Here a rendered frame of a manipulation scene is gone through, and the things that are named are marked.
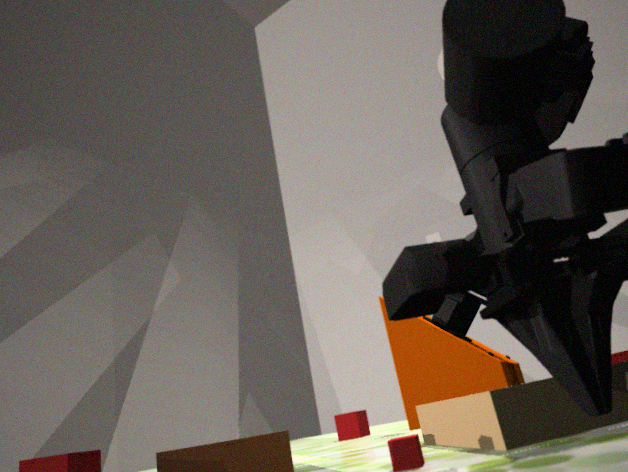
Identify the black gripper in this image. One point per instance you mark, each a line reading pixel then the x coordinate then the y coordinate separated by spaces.
pixel 560 311

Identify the red square block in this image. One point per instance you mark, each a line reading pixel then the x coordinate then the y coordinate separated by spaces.
pixel 619 357
pixel 89 461
pixel 406 453
pixel 352 425

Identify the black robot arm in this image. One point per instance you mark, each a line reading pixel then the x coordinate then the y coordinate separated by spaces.
pixel 518 69

